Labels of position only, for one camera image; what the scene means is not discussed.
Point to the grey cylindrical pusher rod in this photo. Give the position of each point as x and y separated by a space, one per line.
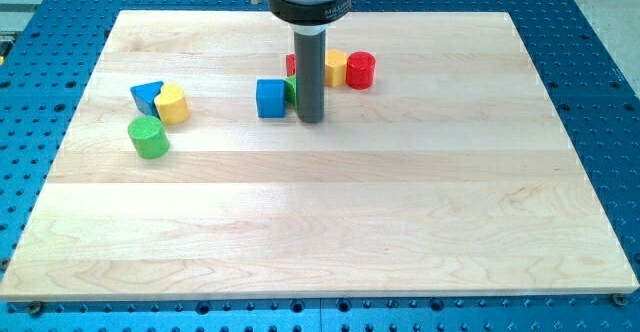
309 45

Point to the yellow heart block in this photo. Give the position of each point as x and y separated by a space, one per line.
171 104

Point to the green block behind rod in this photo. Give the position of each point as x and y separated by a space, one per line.
290 83

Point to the blue cube block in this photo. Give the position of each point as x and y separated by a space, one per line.
270 98

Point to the yellow hexagon block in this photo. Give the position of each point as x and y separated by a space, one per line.
335 68

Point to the red cylinder block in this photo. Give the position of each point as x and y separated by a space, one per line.
360 70

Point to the red block behind rod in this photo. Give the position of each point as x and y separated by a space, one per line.
290 64

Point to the light wooden board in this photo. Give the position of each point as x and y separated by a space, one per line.
452 175

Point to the green cylinder block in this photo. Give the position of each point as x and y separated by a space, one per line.
148 137

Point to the blue triangle block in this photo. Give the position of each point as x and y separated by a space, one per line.
144 96

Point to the left board clamp screw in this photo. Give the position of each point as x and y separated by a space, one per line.
34 308

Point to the board clamp screw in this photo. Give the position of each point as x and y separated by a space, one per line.
619 299
34 308

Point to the right board clamp screw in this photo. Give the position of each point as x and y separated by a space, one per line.
619 299

